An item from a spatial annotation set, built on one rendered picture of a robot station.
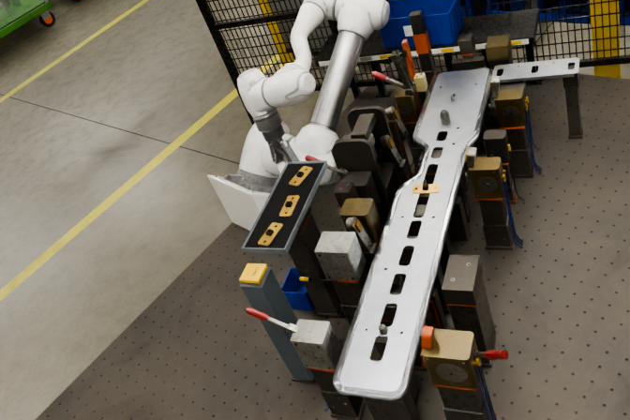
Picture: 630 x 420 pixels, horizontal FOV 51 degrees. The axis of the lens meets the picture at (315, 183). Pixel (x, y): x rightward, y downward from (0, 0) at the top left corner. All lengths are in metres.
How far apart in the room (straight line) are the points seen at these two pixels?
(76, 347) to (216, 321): 1.53
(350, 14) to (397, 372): 1.39
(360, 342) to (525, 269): 0.68
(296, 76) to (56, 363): 2.25
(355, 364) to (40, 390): 2.32
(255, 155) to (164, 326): 0.70
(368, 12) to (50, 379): 2.42
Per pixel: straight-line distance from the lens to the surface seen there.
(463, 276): 1.72
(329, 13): 2.57
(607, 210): 2.32
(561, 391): 1.90
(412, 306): 1.73
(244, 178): 2.48
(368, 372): 1.64
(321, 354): 1.70
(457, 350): 1.55
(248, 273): 1.75
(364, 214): 1.89
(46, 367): 3.80
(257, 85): 2.20
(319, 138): 2.40
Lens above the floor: 2.31
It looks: 37 degrees down
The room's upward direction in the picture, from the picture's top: 22 degrees counter-clockwise
